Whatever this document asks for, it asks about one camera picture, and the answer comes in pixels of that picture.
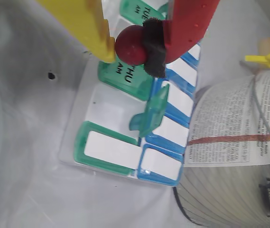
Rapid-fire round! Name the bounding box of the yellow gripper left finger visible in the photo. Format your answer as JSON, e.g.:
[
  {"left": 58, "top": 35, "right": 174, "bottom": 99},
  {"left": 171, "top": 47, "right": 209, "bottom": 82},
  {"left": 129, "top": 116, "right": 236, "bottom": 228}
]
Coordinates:
[{"left": 36, "top": 0, "right": 116, "bottom": 64}]

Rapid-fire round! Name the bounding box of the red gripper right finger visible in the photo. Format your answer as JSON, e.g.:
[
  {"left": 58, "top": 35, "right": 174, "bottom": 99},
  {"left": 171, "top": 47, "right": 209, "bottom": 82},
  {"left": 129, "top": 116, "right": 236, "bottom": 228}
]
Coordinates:
[{"left": 142, "top": 0, "right": 221, "bottom": 78}]

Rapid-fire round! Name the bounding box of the red round candy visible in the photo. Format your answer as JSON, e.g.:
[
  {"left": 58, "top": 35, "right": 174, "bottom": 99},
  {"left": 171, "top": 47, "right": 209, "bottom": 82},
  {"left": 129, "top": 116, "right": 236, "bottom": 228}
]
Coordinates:
[{"left": 114, "top": 25, "right": 149, "bottom": 66}]

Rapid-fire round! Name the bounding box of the weekly pill organizer box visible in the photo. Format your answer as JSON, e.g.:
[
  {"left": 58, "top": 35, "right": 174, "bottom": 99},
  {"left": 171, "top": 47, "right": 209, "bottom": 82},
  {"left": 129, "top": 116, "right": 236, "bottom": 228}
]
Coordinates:
[{"left": 58, "top": 0, "right": 202, "bottom": 188}]

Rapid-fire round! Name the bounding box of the beige wooden piece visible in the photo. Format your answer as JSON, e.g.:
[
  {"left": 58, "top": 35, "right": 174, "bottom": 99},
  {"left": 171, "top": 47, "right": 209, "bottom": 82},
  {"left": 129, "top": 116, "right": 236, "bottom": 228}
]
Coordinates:
[{"left": 257, "top": 38, "right": 270, "bottom": 72}]

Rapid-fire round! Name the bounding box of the open printed book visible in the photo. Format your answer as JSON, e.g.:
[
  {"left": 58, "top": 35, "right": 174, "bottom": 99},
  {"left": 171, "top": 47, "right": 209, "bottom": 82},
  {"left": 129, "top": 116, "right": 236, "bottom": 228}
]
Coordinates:
[{"left": 172, "top": 68, "right": 270, "bottom": 228}]

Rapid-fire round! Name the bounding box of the thin gray wire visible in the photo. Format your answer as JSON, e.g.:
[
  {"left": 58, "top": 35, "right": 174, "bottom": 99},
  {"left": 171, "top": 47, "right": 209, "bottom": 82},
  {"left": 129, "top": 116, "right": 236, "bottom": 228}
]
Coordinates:
[{"left": 251, "top": 73, "right": 270, "bottom": 162}]

